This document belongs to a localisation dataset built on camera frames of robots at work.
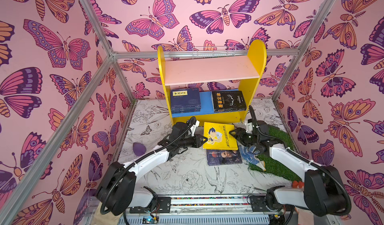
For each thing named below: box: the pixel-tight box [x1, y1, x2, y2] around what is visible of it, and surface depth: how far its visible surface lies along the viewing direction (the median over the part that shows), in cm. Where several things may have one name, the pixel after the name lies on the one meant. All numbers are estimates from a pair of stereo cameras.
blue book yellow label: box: [171, 102, 202, 114], surface depth 94 cm
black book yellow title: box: [211, 90, 247, 113], surface depth 97 cm
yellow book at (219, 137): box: [203, 122, 239, 151], surface depth 84 cm
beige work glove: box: [92, 201, 124, 225], surface depth 70 cm
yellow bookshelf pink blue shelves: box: [157, 39, 267, 127], surface depth 94 cm
